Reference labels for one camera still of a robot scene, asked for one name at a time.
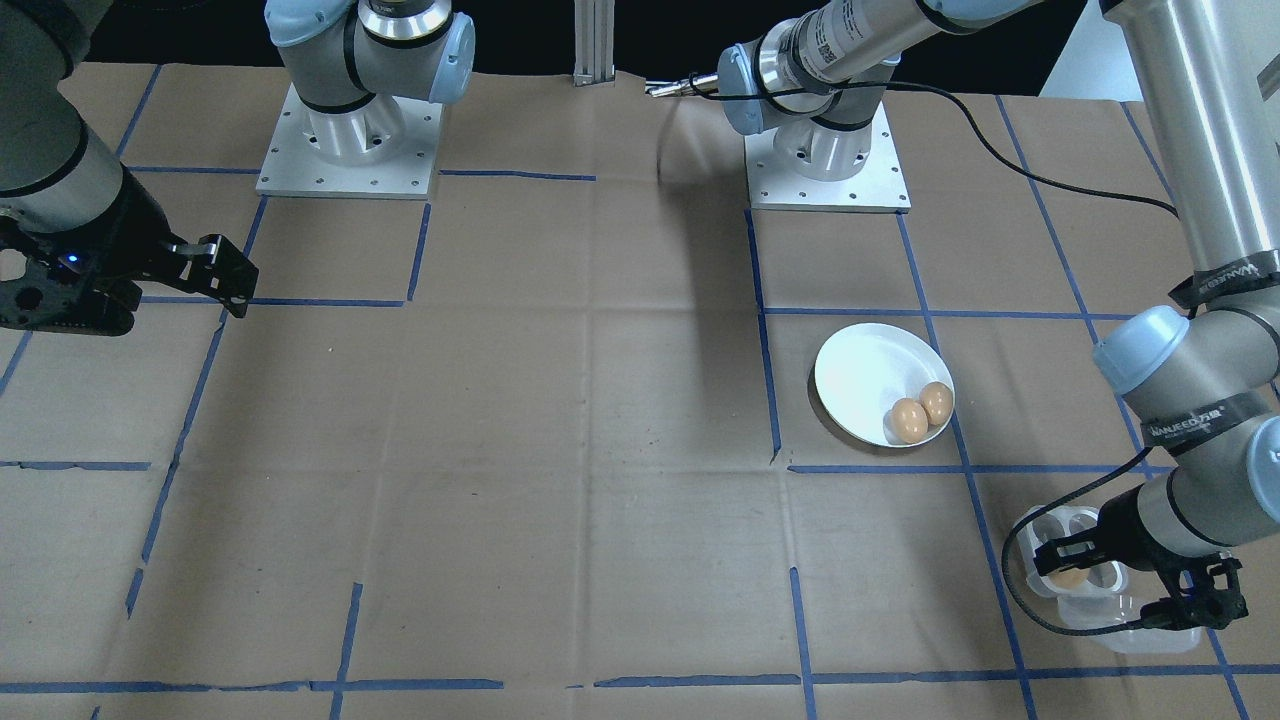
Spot aluminium extrusion post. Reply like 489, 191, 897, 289
572, 0, 616, 89

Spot clear plastic egg carton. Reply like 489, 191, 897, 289
1017, 505, 1206, 656

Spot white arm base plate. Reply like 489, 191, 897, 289
255, 85, 446, 201
745, 100, 913, 214

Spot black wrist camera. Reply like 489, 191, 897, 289
0, 283, 138, 337

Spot white round plate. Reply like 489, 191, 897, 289
813, 323, 956, 449

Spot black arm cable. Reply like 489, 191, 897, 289
695, 78, 1181, 638

